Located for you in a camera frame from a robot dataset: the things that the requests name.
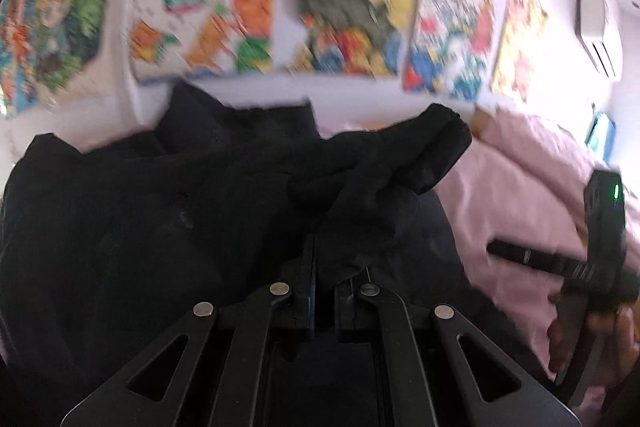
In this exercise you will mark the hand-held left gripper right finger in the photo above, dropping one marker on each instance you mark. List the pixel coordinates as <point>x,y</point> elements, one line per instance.
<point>346,307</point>

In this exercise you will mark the cartoon character wall poster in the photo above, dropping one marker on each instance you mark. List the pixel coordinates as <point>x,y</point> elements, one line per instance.
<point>60,7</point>

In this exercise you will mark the black garment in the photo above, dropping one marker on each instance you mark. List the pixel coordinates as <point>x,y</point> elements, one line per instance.
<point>150,217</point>

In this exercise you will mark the person's right hand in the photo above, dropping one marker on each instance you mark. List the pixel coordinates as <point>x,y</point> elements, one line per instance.
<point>617,329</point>

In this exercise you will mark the yellow and pink wall poster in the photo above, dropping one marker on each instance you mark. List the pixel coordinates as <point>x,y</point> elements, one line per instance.
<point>520,42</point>

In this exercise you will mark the wooden bed frame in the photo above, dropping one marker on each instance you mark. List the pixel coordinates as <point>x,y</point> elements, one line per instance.
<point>482,119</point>

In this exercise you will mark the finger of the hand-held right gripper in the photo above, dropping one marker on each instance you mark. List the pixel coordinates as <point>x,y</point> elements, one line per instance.
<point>525,256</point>

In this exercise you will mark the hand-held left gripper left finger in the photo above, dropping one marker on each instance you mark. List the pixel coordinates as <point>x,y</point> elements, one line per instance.
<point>303,302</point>

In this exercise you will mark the white air conditioner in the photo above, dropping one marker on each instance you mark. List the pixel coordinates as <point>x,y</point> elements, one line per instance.
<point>595,32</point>

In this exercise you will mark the red and blue wall poster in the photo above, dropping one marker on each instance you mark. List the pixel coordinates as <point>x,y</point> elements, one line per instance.
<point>450,17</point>

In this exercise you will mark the pink bed sheet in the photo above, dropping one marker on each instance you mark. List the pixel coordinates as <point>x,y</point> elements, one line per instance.
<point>510,187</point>

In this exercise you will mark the blue box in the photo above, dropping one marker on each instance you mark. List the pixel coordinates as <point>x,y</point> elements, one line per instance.
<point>600,134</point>

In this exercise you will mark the fruit drawing wall poster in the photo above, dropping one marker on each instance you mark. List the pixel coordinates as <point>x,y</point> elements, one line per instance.
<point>200,7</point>

